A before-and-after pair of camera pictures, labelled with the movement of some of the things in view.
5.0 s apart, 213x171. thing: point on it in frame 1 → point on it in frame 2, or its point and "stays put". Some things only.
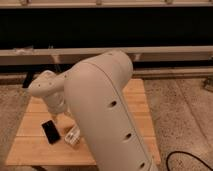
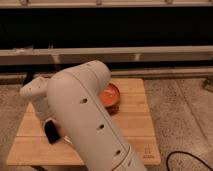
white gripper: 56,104 → 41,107
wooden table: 40,140 stays put
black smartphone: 51,131 stays put
